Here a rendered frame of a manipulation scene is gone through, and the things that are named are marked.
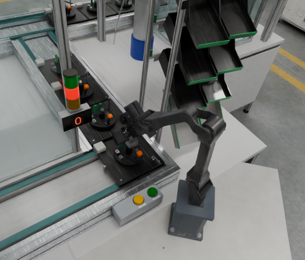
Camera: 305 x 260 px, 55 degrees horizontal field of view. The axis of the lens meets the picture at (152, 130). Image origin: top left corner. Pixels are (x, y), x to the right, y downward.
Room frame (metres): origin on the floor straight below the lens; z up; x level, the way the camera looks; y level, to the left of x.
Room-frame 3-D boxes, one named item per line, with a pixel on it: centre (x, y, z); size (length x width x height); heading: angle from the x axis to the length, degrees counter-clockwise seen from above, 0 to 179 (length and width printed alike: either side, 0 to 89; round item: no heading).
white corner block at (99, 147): (0.85, 0.23, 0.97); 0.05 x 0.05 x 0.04; 41
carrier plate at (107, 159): (0.84, 0.09, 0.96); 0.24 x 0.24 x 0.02; 41
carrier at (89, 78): (1.22, 0.42, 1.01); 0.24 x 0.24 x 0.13; 41
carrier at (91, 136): (1.03, 0.26, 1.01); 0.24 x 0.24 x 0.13; 41
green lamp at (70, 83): (0.80, 0.31, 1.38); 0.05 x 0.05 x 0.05
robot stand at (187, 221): (0.61, -0.21, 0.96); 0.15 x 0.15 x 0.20; 87
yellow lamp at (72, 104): (0.80, 0.31, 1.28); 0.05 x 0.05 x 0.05
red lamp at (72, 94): (0.80, 0.31, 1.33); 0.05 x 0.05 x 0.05
